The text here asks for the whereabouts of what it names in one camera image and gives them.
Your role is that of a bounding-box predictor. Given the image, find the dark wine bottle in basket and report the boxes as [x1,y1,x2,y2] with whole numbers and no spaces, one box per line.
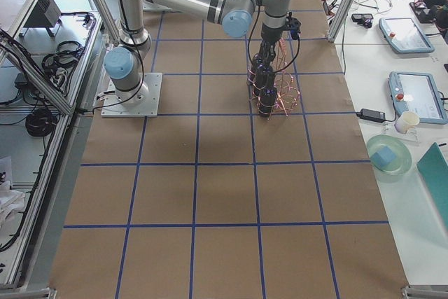
[258,87,277,118]

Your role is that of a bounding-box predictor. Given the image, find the teal board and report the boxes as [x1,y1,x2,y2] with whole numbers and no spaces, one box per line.
[417,143,447,222]

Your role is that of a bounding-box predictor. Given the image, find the blue teach pendant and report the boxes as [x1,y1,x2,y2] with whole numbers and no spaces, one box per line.
[388,71,447,125]
[378,18,435,54]

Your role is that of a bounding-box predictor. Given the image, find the white paper cup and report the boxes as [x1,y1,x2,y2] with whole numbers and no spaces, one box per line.
[394,111,420,134]

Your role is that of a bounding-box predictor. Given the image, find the blue foam block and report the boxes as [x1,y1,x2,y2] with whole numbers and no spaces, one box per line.
[370,146,397,169]

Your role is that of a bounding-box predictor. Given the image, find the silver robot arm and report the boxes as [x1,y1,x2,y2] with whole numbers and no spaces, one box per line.
[104,0,300,115]

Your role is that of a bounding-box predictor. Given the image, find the blue teach pendant near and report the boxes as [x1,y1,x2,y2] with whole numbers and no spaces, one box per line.
[388,71,447,125]

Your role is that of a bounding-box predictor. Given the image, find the blue teach pendant far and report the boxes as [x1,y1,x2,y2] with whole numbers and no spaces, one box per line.
[378,18,435,54]

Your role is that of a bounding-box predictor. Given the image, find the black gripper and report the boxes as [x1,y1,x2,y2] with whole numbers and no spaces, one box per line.
[258,24,284,63]

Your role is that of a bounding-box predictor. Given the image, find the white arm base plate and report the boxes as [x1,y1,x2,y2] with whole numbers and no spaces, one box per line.
[142,0,172,12]
[101,73,162,118]

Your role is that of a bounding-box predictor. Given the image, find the black power adapter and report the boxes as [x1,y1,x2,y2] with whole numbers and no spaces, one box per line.
[356,109,386,123]

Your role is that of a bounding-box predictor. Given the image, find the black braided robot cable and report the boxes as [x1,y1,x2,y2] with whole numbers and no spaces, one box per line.
[244,0,302,72]

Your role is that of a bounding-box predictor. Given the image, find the dark glass wine bottle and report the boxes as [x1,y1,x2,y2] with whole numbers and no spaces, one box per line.
[253,62,273,96]

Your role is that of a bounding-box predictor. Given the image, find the grey electronics box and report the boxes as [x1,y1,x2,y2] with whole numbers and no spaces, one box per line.
[24,0,62,29]

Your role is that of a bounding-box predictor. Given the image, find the copper wire wine basket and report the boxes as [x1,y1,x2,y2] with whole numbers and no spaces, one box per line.
[247,39,300,118]

